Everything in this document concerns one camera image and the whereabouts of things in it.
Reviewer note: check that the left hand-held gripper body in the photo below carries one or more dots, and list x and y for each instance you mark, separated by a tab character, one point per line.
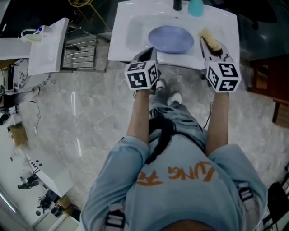
138	77

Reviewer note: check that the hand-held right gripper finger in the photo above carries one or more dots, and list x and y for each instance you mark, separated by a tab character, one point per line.
206	50
227	53

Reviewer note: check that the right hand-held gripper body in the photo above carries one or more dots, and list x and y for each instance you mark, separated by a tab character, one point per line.
222	77

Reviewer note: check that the yellow sponge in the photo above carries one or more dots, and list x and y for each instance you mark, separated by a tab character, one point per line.
210	37

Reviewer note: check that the purple plate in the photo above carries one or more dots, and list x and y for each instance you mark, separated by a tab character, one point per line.
171	38

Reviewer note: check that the person's left forearm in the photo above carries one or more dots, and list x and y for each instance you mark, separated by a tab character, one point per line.
138	115

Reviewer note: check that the person's right forearm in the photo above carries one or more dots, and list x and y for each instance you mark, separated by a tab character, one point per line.
217	121

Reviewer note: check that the white shoe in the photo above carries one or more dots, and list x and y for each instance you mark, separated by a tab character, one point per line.
175	97
160	85

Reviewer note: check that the teal plastic cup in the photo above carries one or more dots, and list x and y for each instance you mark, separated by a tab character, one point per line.
196	7

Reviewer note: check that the white ceramic sink basin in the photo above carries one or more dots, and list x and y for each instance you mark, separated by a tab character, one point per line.
123	33

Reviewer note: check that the brown wooden furniture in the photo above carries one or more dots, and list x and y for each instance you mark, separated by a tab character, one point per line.
274	76

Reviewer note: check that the black faucet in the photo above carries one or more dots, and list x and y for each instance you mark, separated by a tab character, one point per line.
177	5

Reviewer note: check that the blue jeans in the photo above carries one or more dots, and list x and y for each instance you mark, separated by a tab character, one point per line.
185	119

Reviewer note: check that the metal bar rack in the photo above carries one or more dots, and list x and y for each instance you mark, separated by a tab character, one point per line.
79	54

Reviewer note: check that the narrow white sink basin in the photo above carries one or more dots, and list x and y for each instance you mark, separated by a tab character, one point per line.
46	54

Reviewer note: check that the white container with blue cap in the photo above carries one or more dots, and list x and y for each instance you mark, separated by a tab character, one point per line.
34	36

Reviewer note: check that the light blue shirt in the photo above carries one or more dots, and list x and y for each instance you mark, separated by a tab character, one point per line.
180	198

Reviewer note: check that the cardboard box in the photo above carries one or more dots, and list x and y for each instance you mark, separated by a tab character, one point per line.
18	135

